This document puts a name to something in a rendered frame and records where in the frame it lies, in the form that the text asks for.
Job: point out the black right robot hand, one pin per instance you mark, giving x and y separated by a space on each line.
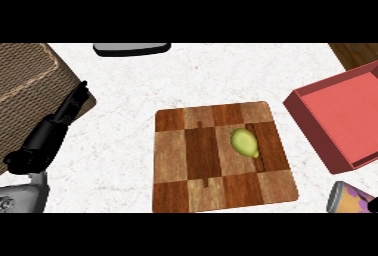
373 204

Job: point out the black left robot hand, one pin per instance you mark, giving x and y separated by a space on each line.
43 140

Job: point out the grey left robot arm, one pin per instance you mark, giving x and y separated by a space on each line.
22 196

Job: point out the orange and purple can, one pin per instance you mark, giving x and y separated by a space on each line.
348 199

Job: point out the brown cardboard box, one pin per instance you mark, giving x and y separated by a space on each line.
29 90

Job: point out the red box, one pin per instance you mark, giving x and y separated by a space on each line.
340 120

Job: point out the checkered wooden cutting board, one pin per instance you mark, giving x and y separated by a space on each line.
221 156

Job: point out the green lemon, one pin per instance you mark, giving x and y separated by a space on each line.
244 143

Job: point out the grey flat appliance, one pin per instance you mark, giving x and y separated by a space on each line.
130 49

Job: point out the brown wooden panel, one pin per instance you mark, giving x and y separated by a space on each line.
356 54

